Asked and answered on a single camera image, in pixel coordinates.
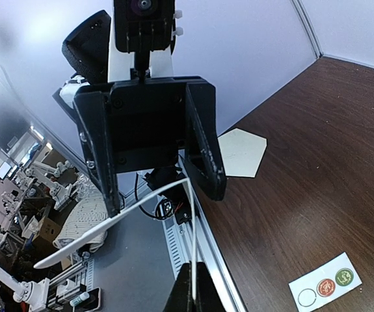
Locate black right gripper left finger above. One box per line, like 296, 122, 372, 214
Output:
163, 263, 196, 312

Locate cream envelope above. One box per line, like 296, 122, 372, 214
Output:
218, 128, 267, 178

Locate aluminium frame post rear left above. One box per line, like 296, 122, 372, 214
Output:
291, 0, 323, 59

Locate white sticker sheet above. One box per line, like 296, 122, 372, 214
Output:
289, 252, 362, 311

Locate green round sticker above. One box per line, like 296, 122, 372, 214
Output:
335, 268, 354, 287

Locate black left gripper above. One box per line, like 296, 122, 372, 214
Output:
73, 76, 227, 217

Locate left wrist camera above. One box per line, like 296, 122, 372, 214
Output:
113, 0, 176, 53

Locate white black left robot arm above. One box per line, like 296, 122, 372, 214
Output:
54, 1, 226, 216

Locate red round sticker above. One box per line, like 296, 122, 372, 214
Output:
316, 278, 336, 298

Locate tan letter paper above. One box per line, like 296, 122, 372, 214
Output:
33, 177, 198, 302

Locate aluminium front rail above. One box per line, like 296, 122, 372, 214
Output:
163, 201, 247, 311

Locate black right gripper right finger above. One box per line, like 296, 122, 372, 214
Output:
194, 262, 224, 312

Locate white knitted cloth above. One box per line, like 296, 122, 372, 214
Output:
53, 192, 108, 249

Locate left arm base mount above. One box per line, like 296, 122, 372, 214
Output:
140, 165, 196, 227

